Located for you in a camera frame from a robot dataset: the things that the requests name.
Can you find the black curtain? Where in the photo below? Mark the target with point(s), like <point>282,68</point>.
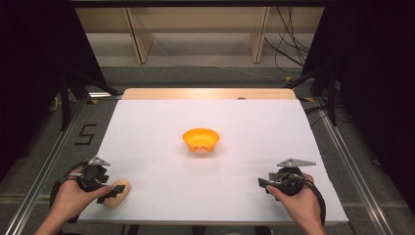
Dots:
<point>375,81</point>
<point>32,65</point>

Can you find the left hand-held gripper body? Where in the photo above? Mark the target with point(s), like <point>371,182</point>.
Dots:
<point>92,178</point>

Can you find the black tripod stand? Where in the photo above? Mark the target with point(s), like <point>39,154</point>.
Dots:
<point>65,98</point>
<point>331,94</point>

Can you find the light wooden table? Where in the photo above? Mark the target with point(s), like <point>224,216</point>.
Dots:
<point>195,94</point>

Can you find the white table cover sheet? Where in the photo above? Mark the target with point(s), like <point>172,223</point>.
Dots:
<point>212,189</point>

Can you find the orange bowl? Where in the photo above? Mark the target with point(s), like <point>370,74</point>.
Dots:
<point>200,138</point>

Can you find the beige bread roll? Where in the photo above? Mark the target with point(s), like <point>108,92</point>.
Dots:
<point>120,197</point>

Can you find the person's left hand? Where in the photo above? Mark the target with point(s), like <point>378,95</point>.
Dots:
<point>71,199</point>

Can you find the light wooden shelf frame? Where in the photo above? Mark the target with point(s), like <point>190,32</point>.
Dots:
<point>143,36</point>

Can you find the aluminium floor rail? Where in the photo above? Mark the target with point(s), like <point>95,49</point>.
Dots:
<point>49,163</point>
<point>352,163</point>

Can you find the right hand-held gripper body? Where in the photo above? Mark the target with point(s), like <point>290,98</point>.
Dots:
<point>290,181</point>

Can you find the yellow tape marker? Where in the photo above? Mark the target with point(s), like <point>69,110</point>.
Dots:
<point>93,101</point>
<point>307,99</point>
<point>288,79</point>

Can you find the person's right hand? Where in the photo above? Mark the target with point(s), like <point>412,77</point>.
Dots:
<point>301,205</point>

